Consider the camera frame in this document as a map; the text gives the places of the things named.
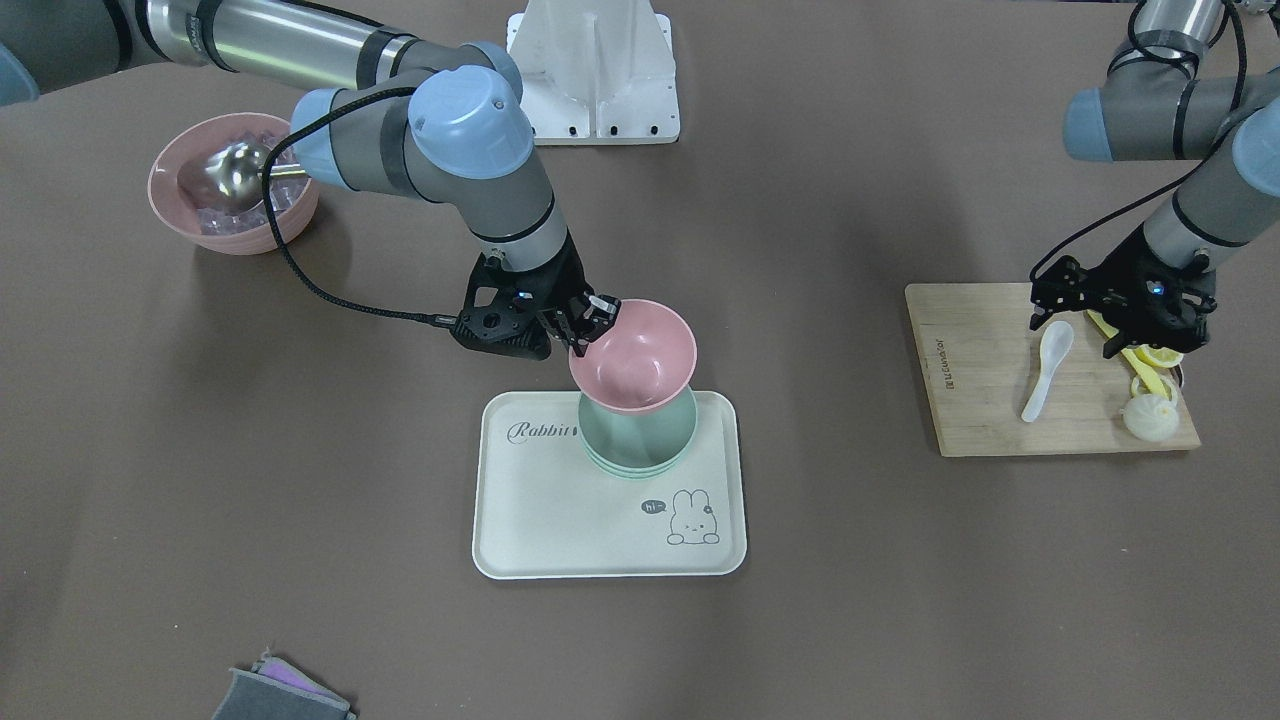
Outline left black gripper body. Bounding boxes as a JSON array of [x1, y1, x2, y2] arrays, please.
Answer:
[[1030, 229, 1217, 351]]

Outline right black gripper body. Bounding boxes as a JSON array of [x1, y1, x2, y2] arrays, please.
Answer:
[[470, 234, 600, 334]]

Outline white ceramic spoon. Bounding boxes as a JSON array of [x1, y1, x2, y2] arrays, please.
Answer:
[[1020, 320, 1075, 423]]

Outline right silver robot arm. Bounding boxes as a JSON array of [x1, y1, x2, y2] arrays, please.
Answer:
[[1, 1, 623, 360]]

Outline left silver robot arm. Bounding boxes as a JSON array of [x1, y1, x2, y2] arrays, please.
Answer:
[[1029, 1, 1279, 357]]

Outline pink ice bowl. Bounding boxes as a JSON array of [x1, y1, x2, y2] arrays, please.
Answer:
[[147, 111, 320, 255]]

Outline lemon slice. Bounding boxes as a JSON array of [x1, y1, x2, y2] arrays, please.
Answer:
[[1134, 345, 1185, 370]]

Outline wooden cutting board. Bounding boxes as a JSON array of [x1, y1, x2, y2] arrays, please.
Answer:
[[905, 283, 1201, 457]]

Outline green stacked bowls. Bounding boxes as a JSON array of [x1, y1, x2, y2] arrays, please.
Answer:
[[577, 387, 698, 480]]

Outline cream rabbit tray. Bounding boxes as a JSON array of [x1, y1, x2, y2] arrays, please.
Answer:
[[471, 391, 748, 580]]

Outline metal ice scoop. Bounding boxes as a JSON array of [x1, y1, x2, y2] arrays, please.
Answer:
[[177, 141, 271, 215]]

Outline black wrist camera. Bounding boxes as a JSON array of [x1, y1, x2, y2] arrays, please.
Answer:
[[448, 284, 552, 361]]

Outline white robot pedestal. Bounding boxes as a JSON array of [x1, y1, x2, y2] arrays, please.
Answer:
[[506, 1, 682, 147]]

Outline black camera cable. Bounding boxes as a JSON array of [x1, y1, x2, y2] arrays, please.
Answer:
[[260, 85, 461, 327]]

